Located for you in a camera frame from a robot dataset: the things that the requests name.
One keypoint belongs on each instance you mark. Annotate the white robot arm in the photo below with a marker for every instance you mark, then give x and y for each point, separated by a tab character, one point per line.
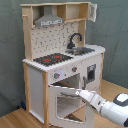
115	111

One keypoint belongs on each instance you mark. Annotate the right stove knob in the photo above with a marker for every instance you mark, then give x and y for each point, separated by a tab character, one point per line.
74	69

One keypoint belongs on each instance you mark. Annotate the white microwave door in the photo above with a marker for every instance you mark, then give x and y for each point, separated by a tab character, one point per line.
92	12

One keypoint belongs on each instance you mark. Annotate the stove knob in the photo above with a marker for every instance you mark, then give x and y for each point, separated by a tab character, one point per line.
56	75
74	69

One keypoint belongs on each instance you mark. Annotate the grey range hood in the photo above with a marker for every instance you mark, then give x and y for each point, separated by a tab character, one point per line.
48	18

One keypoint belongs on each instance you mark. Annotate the black toy faucet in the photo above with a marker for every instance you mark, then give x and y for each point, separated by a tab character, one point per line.
72	40

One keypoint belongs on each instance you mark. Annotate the white oven door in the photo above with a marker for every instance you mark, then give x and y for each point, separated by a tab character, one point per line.
62	102

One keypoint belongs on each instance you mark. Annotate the black stovetop red burners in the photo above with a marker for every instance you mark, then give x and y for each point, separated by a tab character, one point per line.
52	59

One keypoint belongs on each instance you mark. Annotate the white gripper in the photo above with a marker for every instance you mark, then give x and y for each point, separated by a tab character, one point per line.
94	100

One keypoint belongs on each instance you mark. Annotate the left stove knob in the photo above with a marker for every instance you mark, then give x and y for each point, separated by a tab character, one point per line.
56	75

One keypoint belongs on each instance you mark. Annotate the grey toy sink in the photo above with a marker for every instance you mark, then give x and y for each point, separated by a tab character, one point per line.
79	51

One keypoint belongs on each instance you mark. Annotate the wooden toy kitchen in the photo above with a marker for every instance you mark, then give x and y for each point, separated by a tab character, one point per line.
45	40

